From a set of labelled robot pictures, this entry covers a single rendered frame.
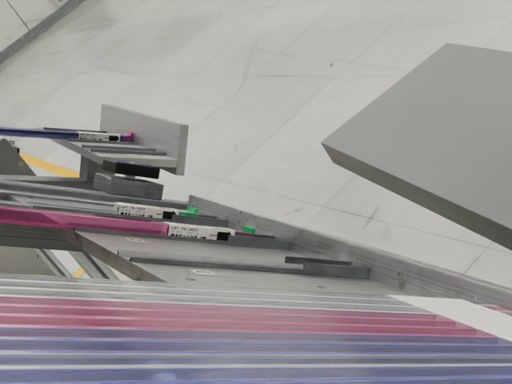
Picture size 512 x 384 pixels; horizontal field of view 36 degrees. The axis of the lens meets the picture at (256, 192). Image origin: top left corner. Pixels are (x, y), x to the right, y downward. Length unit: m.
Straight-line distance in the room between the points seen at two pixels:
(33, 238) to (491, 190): 0.46
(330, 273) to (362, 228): 1.46
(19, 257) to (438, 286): 0.70
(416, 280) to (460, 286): 0.04
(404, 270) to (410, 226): 1.38
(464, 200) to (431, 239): 1.03
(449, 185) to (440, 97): 0.20
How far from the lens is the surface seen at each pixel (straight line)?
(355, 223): 2.06
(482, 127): 0.94
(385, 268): 0.58
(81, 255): 1.60
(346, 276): 0.58
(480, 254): 1.75
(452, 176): 0.88
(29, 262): 1.11
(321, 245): 0.64
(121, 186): 0.82
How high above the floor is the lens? 1.06
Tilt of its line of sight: 25 degrees down
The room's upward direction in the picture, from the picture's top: 34 degrees counter-clockwise
